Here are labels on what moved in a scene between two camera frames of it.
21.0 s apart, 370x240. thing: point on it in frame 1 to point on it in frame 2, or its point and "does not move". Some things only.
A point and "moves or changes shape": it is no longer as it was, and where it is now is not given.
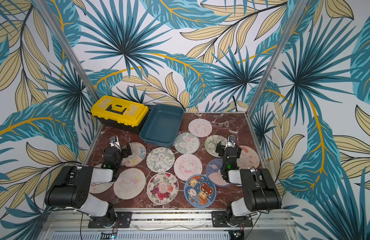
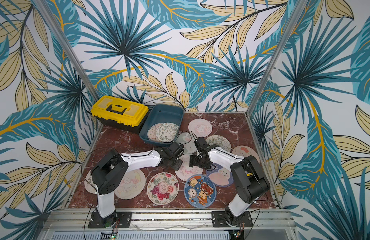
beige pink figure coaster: x=129 y=183 does not move
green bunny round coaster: x=187 y=143 does not move
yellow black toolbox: x=126 y=114 does not move
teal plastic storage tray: x=161 y=125 does not move
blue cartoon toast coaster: x=200 y=191 does not move
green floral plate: x=160 y=159 moves or changes shape
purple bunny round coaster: x=213 y=173 does not move
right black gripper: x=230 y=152 to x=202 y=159
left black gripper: x=124 y=151 to x=177 y=166
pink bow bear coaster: x=249 y=157 does not move
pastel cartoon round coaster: x=138 y=154 moves or changes shape
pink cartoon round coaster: x=187 y=165 does not move
